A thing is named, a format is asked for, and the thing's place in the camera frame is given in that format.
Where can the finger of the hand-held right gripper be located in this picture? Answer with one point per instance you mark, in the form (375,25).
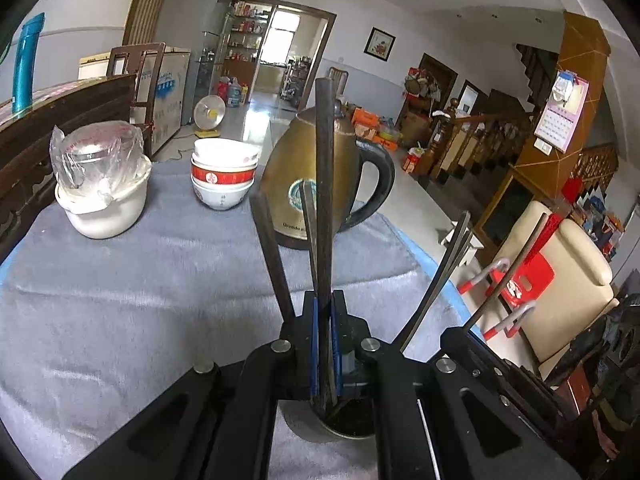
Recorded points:
(495,370)

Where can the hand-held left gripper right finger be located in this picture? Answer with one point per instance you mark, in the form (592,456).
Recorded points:
(334,345)

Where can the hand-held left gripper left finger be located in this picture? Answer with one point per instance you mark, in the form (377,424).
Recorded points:
(314,345)

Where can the metal chopstick holder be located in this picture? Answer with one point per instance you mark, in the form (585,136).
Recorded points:
(350,420)

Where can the red plastic stool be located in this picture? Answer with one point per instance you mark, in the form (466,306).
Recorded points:
(507,272)
(530,275)

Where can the small white stool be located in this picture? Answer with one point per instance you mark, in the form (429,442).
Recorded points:
(476,249)

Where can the dark cloth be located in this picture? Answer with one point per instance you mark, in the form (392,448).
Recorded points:
(615,340)

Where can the blue table mat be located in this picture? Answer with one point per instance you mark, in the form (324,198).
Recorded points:
(422,255)

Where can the beige armchair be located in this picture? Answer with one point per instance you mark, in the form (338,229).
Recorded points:
(575,270)

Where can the grey table cloth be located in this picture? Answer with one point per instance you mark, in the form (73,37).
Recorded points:
(150,310)

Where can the white bowl blue print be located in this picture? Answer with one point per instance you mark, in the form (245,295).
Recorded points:
(222,196)

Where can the golden electric kettle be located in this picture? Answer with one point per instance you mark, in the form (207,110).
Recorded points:
(350,160)

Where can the red banded white bowl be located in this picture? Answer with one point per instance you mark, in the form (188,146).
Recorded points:
(222,176)

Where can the orange box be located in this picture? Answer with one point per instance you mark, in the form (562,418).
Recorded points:
(365,122)

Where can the wooden stair railing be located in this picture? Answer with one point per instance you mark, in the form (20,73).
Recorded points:
(480,135)

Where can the white pot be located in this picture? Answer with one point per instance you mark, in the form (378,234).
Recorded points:
(110,210)

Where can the white electric fan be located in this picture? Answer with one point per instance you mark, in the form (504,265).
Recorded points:
(209,114)

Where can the blue water jug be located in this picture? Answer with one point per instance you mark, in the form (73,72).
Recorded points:
(233,94)

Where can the light wooden chair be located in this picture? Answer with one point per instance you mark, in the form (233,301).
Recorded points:
(339,80)

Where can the white chest freezer blue print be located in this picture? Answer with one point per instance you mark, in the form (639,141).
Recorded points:
(167,95)

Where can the shelf of goods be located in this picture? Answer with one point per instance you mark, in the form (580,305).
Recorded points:
(247,35)

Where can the dark wooden sideboard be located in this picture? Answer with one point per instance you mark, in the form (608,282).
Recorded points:
(30,160)

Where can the wooden stair panel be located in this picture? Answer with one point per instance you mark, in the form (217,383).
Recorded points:
(585,40)

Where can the dark wooden chair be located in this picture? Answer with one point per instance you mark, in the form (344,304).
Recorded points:
(135,48)

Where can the silver refrigerator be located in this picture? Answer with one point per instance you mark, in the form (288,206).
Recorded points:
(195,15)

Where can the cream chest freezer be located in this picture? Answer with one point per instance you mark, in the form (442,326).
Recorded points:
(94,66)

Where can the pink plaid cloth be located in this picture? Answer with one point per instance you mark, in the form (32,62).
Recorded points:
(55,92)

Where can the blue thermos bottle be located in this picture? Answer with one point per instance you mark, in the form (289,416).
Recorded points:
(25,60)

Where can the wall calendar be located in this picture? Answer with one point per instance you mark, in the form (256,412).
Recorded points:
(560,115)

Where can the framed wall picture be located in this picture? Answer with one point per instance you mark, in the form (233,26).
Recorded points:
(380,45)

